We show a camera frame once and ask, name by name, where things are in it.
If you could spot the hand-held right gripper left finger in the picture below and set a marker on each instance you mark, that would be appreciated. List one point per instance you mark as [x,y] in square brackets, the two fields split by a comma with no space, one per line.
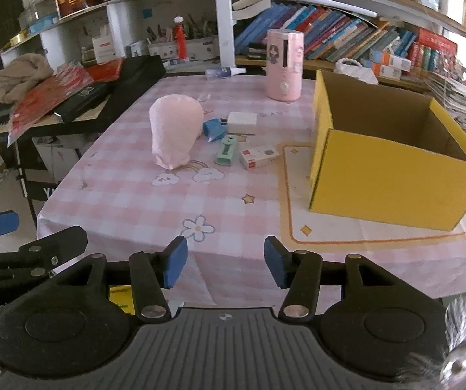
[175,262]

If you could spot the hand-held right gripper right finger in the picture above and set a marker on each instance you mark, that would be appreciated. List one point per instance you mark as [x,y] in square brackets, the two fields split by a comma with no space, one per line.
[275,262]

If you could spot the pink plush toy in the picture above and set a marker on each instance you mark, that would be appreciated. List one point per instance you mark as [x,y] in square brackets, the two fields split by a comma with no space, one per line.
[174,130]

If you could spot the yellow cardboard box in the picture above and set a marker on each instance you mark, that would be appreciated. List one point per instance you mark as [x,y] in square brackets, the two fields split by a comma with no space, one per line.
[387,178]

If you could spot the white rectangular box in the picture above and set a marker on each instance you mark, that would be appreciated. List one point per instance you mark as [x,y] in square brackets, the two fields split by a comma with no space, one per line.
[241,121]

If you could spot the pink checked tablecloth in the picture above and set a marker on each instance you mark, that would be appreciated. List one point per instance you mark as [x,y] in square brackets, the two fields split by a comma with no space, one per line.
[135,199]

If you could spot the small white red box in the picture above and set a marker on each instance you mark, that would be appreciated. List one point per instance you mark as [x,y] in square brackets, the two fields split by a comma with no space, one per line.
[259,156]

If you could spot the mint green small case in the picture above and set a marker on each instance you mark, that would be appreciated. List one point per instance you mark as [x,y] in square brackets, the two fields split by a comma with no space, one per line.
[225,152]

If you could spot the blue plastic pencil sharpener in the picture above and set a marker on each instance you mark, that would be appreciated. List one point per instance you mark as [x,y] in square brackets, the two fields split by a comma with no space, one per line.
[214,128]

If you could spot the beige cloth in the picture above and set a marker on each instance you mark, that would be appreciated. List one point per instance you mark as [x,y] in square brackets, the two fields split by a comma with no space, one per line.
[21,75]

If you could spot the black keyboard case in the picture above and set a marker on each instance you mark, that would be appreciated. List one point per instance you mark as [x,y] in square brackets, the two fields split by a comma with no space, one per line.
[135,75]

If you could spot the white box red label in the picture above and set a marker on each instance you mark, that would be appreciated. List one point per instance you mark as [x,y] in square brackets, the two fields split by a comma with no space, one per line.
[103,48]

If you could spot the small spray bottle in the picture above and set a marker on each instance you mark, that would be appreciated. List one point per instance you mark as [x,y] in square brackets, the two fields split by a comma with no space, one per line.
[220,73]

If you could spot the pink humidifier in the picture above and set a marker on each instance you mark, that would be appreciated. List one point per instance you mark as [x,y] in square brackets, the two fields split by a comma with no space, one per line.
[284,65]

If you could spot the white quilted handbag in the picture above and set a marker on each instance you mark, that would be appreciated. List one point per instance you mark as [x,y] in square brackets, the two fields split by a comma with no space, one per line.
[356,71]

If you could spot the blue flat box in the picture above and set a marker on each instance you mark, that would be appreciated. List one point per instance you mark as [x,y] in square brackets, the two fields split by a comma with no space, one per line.
[42,23]

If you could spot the white pen holder boxes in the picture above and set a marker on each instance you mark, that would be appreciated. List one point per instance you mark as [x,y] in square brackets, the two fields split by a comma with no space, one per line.
[192,46]

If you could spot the orange white box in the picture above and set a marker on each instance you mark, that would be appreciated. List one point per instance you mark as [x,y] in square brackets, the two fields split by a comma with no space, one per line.
[381,70]
[391,59]

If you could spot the red bottle figurine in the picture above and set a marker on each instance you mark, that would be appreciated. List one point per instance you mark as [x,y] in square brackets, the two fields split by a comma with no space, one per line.
[181,40]

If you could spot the row of colourful books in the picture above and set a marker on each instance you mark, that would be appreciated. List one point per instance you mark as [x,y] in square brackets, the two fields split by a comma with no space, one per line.
[330,32]

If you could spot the stack of newspapers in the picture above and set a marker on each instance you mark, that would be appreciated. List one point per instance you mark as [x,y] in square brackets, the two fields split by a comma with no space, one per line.
[460,97]

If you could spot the white bookshelf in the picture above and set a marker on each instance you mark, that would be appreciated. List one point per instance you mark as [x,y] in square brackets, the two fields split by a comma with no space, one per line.
[224,16]

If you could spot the beige thick book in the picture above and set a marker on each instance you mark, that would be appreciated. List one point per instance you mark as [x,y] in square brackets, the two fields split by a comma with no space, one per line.
[253,2]

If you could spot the row of red books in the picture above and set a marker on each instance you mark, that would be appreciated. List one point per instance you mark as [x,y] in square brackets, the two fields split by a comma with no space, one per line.
[433,50]

